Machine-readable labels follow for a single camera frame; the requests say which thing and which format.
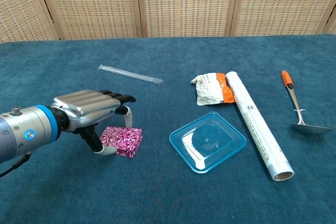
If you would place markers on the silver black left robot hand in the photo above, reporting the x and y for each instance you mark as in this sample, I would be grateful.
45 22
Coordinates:
84 107

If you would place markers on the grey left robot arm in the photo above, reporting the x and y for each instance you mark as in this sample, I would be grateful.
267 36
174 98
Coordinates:
23 132

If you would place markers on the straw in clear wrapper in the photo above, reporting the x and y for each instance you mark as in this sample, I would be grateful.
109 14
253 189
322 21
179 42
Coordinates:
131 74

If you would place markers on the woven bamboo screen panel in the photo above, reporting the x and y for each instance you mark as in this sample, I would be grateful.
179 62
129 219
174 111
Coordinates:
283 3
21 6
332 24
186 3
92 3

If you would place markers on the blue carpet table cover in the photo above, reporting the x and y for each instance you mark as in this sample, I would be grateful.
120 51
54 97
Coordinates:
157 195

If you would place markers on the crumpled white orange packet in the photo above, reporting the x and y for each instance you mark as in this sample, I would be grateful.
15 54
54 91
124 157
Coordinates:
207 90

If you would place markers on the blue clear plastic lid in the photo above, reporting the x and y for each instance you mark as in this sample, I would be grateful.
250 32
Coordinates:
210 140

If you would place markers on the white cling film roll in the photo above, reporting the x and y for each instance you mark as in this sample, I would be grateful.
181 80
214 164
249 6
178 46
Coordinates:
257 127

